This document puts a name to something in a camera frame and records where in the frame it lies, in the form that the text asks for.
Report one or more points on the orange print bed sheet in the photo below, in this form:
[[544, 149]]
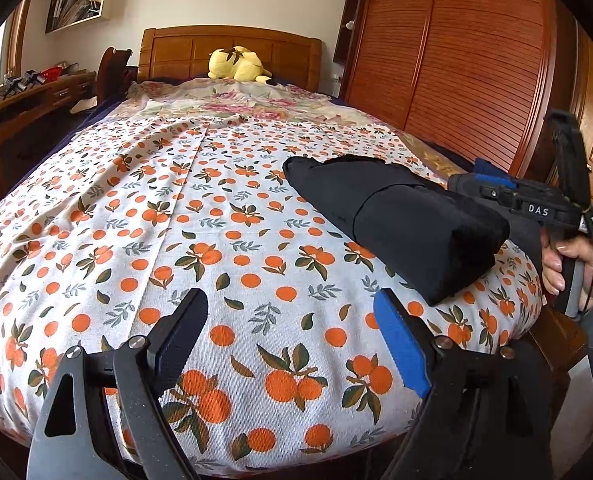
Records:
[[110, 233]]

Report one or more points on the folded blue garment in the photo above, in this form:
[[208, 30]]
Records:
[[484, 166]]

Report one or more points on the wooden desk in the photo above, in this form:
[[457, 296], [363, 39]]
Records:
[[22, 110]]

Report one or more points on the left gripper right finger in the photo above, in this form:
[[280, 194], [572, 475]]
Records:
[[409, 341]]

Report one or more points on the wooden headboard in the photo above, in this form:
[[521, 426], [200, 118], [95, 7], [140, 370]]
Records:
[[177, 54]]

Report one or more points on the black coat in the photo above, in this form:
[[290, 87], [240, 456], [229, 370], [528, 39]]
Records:
[[440, 242]]

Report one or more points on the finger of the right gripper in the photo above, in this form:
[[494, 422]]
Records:
[[494, 183]]

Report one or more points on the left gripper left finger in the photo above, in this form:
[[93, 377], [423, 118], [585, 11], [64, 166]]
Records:
[[172, 339]]

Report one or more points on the floral pink blanket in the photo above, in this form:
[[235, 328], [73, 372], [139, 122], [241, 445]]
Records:
[[227, 97]]

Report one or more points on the folded grey garment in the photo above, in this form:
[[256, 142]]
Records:
[[526, 234]]

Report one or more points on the wooden louvred wardrobe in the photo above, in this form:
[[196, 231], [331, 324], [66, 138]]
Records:
[[477, 77]]

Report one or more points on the right hand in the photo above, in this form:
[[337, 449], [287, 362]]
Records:
[[552, 254]]

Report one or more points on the red item on desk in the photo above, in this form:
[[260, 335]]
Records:
[[53, 73]]

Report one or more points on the wooden chair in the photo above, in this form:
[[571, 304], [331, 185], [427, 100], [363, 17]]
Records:
[[113, 75]]

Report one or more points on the yellow plush toy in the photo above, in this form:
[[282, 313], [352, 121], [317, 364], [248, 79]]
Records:
[[237, 63]]

